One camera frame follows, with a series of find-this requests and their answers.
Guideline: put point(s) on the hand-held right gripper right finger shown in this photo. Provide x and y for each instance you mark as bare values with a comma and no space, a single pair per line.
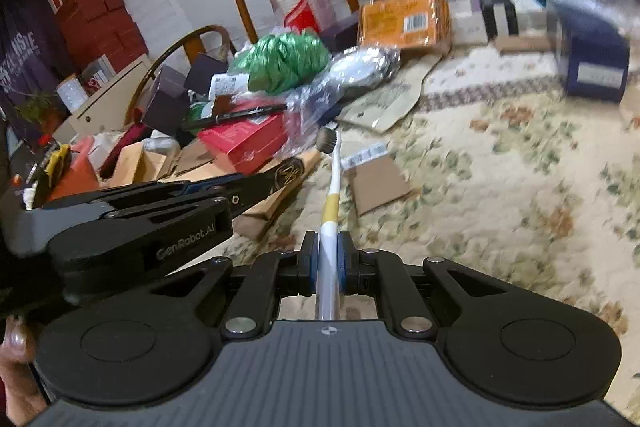
345,264

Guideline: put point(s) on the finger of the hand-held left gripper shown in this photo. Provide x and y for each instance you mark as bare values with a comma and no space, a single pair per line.
150,192
250,194

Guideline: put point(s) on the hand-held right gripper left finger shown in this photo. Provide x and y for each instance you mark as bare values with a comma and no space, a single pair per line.
310,264

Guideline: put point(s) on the dark box gold emblem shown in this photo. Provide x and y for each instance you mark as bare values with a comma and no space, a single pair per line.
292,172

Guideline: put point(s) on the white toothbrush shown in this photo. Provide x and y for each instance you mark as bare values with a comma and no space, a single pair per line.
332,202

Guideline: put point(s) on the orange plastic basin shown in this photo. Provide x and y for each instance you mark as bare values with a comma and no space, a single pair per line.
75,177

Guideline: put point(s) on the person's left hand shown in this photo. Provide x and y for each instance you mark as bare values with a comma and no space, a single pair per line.
17,372

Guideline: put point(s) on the kraft paper bag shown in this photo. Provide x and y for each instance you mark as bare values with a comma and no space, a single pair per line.
142,164

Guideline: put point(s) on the printed kraft envelope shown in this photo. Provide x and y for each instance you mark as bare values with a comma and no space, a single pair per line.
272,212

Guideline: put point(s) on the red box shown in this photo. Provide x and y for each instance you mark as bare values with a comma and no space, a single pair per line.
245,144

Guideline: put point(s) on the black pen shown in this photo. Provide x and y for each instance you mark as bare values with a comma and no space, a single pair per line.
235,114

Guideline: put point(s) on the small cardboard piece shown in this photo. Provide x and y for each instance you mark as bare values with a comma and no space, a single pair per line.
377,184

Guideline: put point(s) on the dark purple box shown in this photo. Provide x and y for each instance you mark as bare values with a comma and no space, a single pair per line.
205,72
167,99

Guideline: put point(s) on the yellow black items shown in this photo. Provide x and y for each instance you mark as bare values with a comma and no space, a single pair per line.
55,162

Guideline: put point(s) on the cream cabinet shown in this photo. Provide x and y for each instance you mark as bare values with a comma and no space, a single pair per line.
110,99

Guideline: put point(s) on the white barcode label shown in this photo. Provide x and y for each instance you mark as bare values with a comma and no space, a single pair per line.
365,154

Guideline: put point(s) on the white tin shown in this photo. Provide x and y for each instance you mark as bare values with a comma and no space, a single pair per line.
70,94

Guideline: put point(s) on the round-back wooden chair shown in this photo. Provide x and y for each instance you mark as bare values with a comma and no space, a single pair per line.
165,57

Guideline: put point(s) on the green plastic bag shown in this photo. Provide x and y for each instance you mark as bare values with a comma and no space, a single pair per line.
280,62

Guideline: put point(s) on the potted plant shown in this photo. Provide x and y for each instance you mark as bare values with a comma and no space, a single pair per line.
40,112

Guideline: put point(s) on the printed paper pouch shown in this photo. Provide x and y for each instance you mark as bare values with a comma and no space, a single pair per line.
395,99

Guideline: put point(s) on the floral tablecloth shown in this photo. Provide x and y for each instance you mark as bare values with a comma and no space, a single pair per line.
500,187

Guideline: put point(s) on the stack of red boxes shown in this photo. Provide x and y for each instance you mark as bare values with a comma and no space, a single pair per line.
95,22

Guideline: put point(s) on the small dark box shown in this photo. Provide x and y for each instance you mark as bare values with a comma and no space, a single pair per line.
340,34

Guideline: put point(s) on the purple printed shirt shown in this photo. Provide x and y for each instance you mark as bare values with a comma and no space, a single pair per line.
25,47

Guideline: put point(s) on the orange wrapped package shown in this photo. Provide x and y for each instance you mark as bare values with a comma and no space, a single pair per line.
405,19

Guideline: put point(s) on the small white box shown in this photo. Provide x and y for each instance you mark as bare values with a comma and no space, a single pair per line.
467,22
530,12

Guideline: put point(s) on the flat kraft box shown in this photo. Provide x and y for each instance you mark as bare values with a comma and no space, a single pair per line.
522,43

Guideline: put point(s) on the black and white box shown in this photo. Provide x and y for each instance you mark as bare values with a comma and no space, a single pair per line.
497,14

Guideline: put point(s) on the blue cardboard box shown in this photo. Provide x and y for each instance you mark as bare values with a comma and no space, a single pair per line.
592,57

